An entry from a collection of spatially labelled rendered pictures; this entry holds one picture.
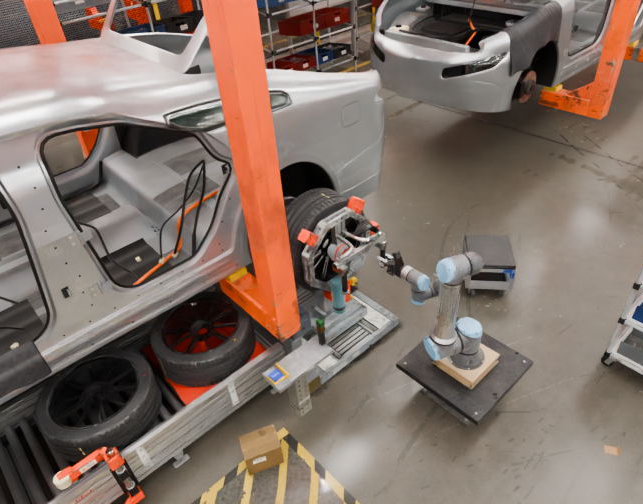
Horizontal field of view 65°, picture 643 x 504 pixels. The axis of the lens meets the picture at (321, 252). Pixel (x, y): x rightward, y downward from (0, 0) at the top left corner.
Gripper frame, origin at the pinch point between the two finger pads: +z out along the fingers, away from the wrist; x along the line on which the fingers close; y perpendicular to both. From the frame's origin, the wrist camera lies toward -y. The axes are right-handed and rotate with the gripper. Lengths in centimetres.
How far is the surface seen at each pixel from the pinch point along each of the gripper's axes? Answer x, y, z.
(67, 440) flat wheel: -199, 33, 42
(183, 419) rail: -145, 48, 19
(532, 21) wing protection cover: 275, -71, 70
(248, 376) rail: -99, 50, 19
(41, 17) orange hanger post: -73, -120, 285
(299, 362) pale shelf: -75, 38, -3
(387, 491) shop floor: -78, 83, -78
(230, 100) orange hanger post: -76, -121, 19
